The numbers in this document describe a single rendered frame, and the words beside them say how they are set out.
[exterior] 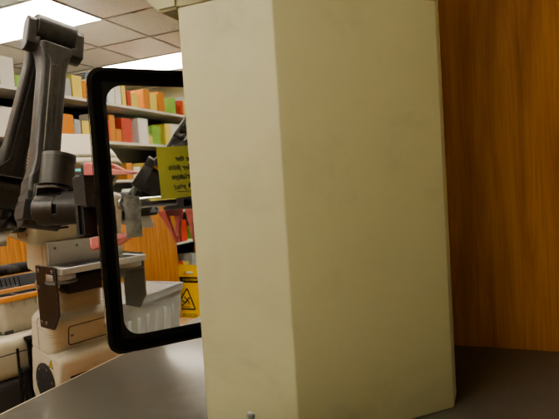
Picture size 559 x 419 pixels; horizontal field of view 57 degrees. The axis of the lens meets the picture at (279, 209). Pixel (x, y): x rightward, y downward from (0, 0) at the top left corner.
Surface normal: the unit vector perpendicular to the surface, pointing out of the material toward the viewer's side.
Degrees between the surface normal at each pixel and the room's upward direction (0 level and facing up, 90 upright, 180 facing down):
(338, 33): 90
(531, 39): 90
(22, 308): 92
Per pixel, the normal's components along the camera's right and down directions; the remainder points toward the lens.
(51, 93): 0.65, -0.24
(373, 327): 0.37, 0.03
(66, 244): 0.77, -0.02
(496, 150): -0.40, 0.07
